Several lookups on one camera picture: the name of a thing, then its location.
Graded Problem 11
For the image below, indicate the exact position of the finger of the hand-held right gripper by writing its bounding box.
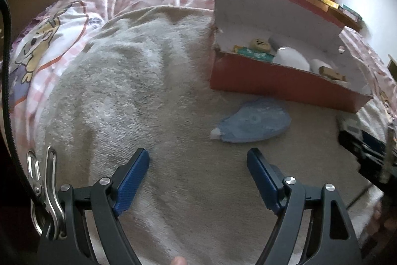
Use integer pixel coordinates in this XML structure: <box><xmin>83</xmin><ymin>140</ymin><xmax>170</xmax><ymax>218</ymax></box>
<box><xmin>363</xmin><ymin>131</ymin><xmax>387</xmax><ymax>154</ymax></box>
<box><xmin>338</xmin><ymin>131</ymin><xmax>367</xmax><ymax>160</ymax></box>

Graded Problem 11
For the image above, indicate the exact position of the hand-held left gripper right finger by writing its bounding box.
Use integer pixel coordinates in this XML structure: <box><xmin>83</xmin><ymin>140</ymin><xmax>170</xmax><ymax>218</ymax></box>
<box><xmin>246</xmin><ymin>147</ymin><xmax>363</xmax><ymax>265</ymax></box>

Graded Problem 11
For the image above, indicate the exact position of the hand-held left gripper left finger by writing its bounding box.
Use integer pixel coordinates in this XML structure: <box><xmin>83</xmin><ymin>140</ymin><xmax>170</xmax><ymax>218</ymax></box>
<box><xmin>37</xmin><ymin>147</ymin><xmax>150</xmax><ymax>265</ymax></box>

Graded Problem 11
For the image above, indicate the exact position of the white usb charger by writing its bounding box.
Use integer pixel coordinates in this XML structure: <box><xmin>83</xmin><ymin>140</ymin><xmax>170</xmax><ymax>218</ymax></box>
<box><xmin>338</xmin><ymin>116</ymin><xmax>362</xmax><ymax>137</ymax></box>

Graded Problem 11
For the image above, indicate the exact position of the wooden block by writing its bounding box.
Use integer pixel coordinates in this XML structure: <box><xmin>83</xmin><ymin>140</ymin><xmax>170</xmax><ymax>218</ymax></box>
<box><xmin>319</xmin><ymin>66</ymin><xmax>346</xmax><ymax>81</ymax></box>

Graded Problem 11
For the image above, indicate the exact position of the red cardboard box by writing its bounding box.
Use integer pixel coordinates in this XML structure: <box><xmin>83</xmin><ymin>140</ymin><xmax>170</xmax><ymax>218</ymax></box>
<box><xmin>209</xmin><ymin>0</ymin><xmax>374</xmax><ymax>113</ymax></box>

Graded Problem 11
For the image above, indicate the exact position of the white rounded plastic case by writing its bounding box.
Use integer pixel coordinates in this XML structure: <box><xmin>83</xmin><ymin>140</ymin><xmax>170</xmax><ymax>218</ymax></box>
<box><xmin>273</xmin><ymin>47</ymin><xmax>311</xmax><ymax>71</ymax></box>

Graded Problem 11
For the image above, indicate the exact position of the green packet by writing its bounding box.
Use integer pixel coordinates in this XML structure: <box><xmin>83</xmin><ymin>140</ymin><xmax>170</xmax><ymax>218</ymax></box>
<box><xmin>234</xmin><ymin>46</ymin><xmax>275</xmax><ymax>64</ymax></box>

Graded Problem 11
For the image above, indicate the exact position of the yellow round piece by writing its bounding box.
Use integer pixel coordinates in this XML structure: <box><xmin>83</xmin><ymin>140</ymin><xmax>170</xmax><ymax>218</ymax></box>
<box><xmin>251</xmin><ymin>38</ymin><xmax>270</xmax><ymax>51</ymax></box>

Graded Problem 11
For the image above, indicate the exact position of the person's right hand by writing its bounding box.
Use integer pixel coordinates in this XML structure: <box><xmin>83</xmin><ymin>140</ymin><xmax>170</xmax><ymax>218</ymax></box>
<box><xmin>367</xmin><ymin>200</ymin><xmax>397</xmax><ymax>241</ymax></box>

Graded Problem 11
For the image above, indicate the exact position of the white towel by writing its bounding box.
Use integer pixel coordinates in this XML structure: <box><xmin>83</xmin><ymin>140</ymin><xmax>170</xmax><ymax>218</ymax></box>
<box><xmin>34</xmin><ymin>6</ymin><xmax>397</xmax><ymax>265</ymax></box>

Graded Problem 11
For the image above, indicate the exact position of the yellow book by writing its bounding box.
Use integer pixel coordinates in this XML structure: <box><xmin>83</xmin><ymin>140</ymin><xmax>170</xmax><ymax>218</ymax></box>
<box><xmin>316</xmin><ymin>0</ymin><xmax>340</xmax><ymax>10</ymax></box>

